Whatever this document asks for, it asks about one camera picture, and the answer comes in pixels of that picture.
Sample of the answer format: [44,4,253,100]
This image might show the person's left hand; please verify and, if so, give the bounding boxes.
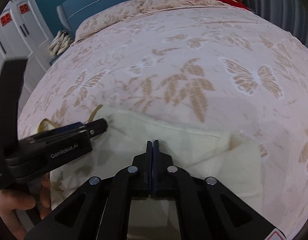
[0,177,52,240]

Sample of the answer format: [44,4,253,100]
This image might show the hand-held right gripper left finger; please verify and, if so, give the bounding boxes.
[24,141,153,240]

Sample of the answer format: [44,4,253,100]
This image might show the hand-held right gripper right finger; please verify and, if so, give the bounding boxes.
[153,140,287,240]

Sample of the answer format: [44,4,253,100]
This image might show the pile of beige clothes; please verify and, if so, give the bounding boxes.
[48,30,75,58]

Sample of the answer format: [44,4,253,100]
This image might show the grey curtain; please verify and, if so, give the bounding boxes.
[237,0,308,53]

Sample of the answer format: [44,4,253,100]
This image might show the white wardrobe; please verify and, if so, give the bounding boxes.
[0,0,53,110]

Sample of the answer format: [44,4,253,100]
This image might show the cream quilted jacket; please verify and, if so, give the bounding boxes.
[35,104,269,240]

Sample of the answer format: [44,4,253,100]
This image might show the pink floral pillow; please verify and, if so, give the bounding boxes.
[75,0,144,42]
[139,0,227,14]

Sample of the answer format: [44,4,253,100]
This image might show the pink butterfly print bedspread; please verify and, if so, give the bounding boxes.
[17,0,308,240]

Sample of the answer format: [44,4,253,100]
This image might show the blue upholstered headboard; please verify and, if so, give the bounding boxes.
[57,0,226,39]

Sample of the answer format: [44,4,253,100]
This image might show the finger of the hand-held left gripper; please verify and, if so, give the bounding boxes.
[78,118,109,138]

